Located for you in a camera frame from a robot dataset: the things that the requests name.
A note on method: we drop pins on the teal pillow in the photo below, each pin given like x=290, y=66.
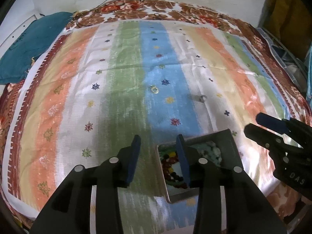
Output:
x=33, y=42

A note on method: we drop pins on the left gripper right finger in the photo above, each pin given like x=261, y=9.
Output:
x=247, y=209

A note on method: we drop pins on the striped colourful woven mat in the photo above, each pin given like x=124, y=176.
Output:
x=136, y=102

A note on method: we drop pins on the mustard brown hanging garment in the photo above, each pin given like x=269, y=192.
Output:
x=290, y=22

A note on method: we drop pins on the white decorated board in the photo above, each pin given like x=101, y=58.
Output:
x=17, y=29

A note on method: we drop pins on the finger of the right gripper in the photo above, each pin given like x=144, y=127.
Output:
x=269, y=140
x=293, y=128

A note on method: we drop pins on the green jade bangle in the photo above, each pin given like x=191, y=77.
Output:
x=176, y=184

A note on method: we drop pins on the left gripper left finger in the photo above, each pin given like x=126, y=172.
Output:
x=68, y=209

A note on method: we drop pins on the silver metal tin box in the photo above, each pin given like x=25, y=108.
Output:
x=196, y=161

